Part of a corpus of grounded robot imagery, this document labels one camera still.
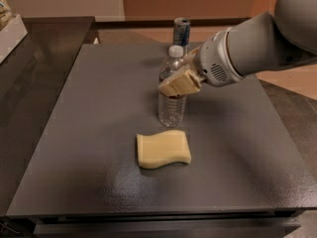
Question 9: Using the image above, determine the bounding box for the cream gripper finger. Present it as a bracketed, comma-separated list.
[158, 69, 201, 97]
[183, 47, 199, 64]

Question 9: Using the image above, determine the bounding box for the clear plastic water bottle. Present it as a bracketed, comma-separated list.
[158, 46, 186, 128]

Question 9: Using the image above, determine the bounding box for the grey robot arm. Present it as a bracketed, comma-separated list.
[158, 0, 317, 97]

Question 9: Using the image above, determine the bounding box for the yellow wavy sponge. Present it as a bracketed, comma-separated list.
[137, 130, 191, 170]

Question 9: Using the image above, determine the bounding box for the silver blue energy drink can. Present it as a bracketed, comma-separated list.
[173, 17, 191, 48]

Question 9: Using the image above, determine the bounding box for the dark side counter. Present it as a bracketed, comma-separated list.
[0, 17, 98, 218]

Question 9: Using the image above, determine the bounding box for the white box on counter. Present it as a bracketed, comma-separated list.
[0, 14, 28, 63]

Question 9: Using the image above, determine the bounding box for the packaged item on box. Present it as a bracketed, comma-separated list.
[0, 0, 12, 30]

